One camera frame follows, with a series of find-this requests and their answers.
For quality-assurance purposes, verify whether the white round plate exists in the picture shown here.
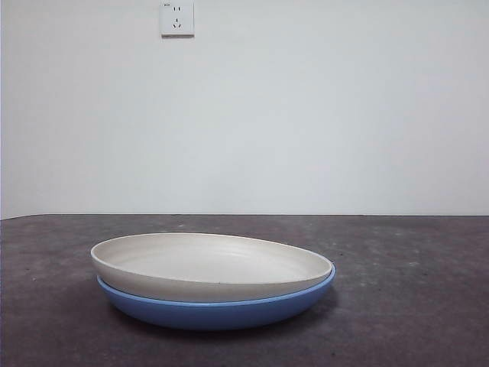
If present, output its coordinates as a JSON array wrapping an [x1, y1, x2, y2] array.
[[90, 232, 332, 303]]

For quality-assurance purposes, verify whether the blue round plate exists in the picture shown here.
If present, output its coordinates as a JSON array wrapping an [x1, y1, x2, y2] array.
[[96, 263, 337, 331]]

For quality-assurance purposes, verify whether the white wall socket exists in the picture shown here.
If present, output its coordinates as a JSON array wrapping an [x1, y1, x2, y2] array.
[[160, 1, 195, 38]]

